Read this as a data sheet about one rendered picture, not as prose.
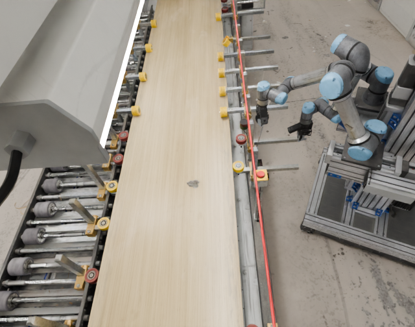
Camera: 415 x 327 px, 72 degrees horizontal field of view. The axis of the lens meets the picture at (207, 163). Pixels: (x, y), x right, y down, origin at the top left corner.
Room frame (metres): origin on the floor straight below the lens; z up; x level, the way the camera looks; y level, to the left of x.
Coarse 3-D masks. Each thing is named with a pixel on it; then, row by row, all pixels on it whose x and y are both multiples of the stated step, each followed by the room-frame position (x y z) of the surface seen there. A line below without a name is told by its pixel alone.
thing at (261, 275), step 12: (240, 84) 2.24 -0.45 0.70; (240, 96) 2.08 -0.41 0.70; (252, 192) 1.04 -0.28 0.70; (252, 204) 0.94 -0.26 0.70; (252, 216) 0.85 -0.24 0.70; (252, 228) 0.77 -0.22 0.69; (264, 228) 0.75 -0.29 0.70; (264, 264) 0.52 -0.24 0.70; (264, 276) 0.45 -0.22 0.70; (264, 288) 0.39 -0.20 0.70; (264, 300) 0.33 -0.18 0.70; (264, 312) 0.27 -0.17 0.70; (264, 324) 0.21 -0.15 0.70
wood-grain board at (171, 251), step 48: (192, 0) 3.73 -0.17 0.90; (192, 48) 2.69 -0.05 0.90; (144, 96) 2.07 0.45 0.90; (192, 96) 1.95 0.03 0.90; (144, 144) 1.50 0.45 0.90; (192, 144) 1.42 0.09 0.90; (144, 192) 1.07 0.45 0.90; (192, 192) 1.00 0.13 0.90; (144, 240) 0.73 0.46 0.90; (192, 240) 0.67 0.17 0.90; (96, 288) 0.50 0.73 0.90; (144, 288) 0.45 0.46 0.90; (192, 288) 0.41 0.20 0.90; (240, 288) 0.37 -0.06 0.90
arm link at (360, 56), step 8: (360, 48) 1.31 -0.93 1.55; (368, 48) 1.32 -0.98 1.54; (352, 56) 1.31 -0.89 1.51; (360, 56) 1.28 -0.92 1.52; (368, 56) 1.28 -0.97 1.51; (360, 64) 1.26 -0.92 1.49; (368, 64) 1.26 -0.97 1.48; (360, 72) 1.25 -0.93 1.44; (352, 80) 1.25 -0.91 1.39; (352, 88) 1.24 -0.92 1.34; (328, 112) 1.26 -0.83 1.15; (336, 112) 1.23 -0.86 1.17; (336, 120) 1.20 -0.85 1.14
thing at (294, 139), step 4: (292, 136) 1.35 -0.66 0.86; (296, 136) 1.35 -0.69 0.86; (256, 140) 1.38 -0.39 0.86; (260, 140) 1.37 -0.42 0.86; (264, 140) 1.36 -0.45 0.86; (268, 140) 1.36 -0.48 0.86; (272, 140) 1.35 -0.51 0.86; (276, 140) 1.34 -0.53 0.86; (280, 140) 1.34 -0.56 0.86; (284, 140) 1.33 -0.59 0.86; (288, 140) 1.33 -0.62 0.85; (292, 140) 1.32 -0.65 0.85; (296, 140) 1.32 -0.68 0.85; (244, 144) 1.37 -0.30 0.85; (256, 144) 1.36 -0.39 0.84; (260, 144) 1.36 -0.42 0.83
